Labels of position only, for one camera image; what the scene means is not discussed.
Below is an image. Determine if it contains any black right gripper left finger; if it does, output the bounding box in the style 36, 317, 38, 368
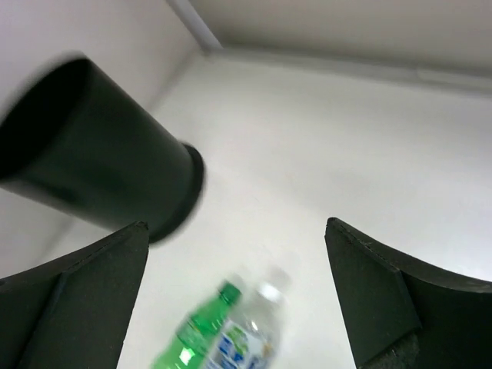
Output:
1, 222, 149, 368

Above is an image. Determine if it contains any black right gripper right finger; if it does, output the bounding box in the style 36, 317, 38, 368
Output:
324, 218, 491, 368

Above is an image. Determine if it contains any green plastic soda bottle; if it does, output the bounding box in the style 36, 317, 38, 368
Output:
152, 274, 245, 368

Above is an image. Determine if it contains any clear bottle blue green label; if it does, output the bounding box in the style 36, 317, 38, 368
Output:
202, 267, 291, 369

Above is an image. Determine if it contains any black plastic bin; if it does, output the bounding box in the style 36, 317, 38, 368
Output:
1, 55, 204, 243

